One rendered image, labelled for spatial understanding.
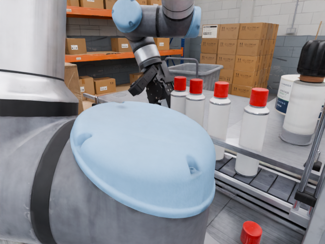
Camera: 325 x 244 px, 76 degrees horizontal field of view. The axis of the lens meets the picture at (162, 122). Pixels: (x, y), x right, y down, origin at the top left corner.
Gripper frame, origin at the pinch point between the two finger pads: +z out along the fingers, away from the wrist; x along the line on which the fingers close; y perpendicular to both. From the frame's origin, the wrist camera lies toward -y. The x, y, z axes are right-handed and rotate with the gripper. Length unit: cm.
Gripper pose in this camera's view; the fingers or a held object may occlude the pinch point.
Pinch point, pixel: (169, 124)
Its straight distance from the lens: 64.3
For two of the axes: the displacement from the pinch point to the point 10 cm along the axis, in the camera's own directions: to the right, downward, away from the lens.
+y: 6.8, -2.8, 6.8
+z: 3.7, 9.3, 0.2
